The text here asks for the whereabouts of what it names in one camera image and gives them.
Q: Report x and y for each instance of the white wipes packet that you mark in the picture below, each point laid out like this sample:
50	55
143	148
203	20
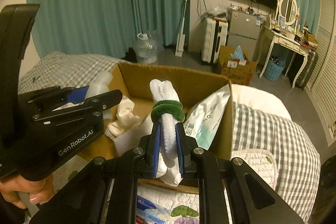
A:
207	113

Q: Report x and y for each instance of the green scrunchie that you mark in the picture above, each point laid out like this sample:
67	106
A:
168	106

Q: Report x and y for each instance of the grey checked bed sheet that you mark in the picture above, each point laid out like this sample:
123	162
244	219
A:
275	134

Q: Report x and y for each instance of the clear water jug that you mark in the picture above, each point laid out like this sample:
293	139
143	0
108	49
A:
147	50

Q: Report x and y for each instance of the white sock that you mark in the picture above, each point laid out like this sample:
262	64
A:
123	113

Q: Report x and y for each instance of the translucent white plastic bottle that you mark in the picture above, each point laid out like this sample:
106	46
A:
101	82

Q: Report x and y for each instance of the floral quilted mat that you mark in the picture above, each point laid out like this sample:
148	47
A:
252	169

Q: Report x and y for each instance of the dark suitcase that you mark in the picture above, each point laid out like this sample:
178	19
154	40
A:
307	69

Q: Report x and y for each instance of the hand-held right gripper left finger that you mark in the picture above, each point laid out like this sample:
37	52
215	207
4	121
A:
156	150

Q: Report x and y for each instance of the white suitcase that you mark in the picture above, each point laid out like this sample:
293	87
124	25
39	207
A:
210	40

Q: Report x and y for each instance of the small blue packet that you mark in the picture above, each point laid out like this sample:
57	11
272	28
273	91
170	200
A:
145	203

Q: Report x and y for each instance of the grey small fridge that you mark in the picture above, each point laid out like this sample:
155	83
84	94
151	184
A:
244	27

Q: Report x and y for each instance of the brown cardboard box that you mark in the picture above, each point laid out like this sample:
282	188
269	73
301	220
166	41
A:
220	134

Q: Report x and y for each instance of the white flat mop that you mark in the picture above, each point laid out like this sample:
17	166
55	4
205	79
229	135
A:
181	43

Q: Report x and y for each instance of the cream bedding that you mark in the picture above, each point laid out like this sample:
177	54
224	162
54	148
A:
257	98

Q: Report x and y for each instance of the white slatted wardrobe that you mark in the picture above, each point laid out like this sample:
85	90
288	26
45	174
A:
326	56

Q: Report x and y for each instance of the person's left hand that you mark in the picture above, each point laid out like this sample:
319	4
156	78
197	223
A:
34	190

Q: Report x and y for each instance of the white oval mirror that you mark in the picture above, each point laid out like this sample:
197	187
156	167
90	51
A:
288	8

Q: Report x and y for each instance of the pale blue bag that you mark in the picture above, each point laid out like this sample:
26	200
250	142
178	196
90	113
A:
239	53

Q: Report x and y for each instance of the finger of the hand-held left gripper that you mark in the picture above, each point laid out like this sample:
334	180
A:
78	94
105	100

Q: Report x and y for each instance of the white dressing table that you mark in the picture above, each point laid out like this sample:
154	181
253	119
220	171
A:
286	43

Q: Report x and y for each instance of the printed cardboard box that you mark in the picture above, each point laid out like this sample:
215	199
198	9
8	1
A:
236	74

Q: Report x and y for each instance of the blue laundry basket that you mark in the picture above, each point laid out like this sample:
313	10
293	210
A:
274	70

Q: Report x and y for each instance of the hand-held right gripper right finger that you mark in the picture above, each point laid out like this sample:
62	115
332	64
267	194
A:
179	150

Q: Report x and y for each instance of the wide teal curtain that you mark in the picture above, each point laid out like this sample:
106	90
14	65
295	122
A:
92	3

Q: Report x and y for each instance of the white socks green band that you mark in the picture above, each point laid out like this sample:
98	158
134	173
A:
168	134

